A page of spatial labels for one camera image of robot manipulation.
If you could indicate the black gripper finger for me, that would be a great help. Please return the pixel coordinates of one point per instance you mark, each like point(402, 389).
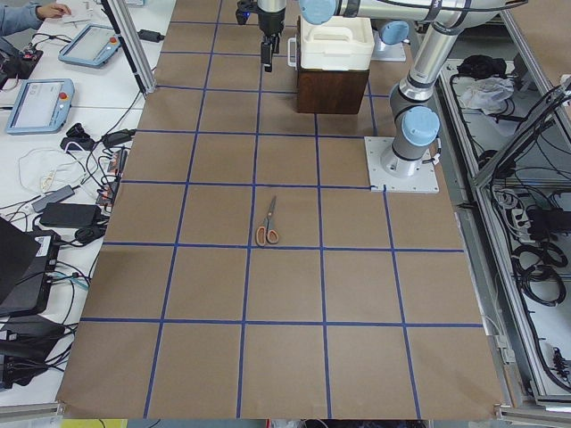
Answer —
point(267, 54)
point(275, 43)

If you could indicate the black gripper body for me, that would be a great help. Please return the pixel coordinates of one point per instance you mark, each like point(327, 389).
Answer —
point(270, 21)

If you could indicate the white drawer handle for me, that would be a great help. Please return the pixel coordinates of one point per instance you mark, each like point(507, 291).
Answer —
point(292, 52)

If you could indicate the orange handled grey scissors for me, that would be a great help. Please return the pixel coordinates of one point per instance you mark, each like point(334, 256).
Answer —
point(266, 234)

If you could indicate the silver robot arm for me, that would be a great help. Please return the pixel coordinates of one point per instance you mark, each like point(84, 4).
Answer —
point(271, 6)
point(416, 125)

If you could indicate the dark wooden drawer cabinet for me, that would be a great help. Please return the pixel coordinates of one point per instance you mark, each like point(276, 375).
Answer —
point(330, 91)

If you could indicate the person hand at desk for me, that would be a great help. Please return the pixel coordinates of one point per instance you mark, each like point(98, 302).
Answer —
point(52, 11)

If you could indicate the cream plastic tray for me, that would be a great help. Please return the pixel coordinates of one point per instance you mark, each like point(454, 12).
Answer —
point(339, 44)

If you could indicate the blue teach pendant far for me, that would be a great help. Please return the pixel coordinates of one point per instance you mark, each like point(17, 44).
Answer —
point(92, 47)

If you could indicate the blue teach pendant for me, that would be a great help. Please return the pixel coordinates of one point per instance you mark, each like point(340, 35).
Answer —
point(41, 107)
point(92, 47)

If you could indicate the white crumpled cloth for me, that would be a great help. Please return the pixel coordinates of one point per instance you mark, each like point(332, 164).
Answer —
point(488, 95)

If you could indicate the blue teach pendant near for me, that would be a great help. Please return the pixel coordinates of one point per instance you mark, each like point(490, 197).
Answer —
point(41, 107)

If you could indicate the black power adapter brick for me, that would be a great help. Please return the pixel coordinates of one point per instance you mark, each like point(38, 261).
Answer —
point(69, 215)

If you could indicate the black laptop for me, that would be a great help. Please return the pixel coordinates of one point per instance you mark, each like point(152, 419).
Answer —
point(27, 260)

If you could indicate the aluminium frame post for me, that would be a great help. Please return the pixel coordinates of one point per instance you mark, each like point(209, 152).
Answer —
point(124, 27)

